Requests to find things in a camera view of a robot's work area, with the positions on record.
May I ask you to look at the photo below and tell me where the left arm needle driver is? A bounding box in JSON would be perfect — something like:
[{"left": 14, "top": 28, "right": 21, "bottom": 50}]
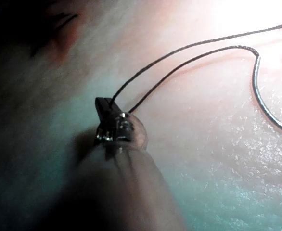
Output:
[{"left": 93, "top": 112, "right": 148, "bottom": 152}]

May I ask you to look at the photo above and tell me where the left arm needle driver jaw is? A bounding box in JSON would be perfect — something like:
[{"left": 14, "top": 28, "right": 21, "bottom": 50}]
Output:
[
  {"left": 94, "top": 97, "right": 109, "bottom": 126},
  {"left": 103, "top": 98, "right": 123, "bottom": 120}
]

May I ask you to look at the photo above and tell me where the black thread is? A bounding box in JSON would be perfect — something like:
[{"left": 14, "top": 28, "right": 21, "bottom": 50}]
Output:
[{"left": 108, "top": 20, "right": 282, "bottom": 114}]

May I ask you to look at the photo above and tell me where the tissue pad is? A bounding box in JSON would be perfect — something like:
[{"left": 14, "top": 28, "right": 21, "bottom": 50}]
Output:
[{"left": 0, "top": 0, "right": 282, "bottom": 231}]

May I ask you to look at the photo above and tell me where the curved steel needle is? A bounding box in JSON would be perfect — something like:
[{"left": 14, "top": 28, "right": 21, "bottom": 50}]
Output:
[{"left": 251, "top": 53, "right": 282, "bottom": 140}]

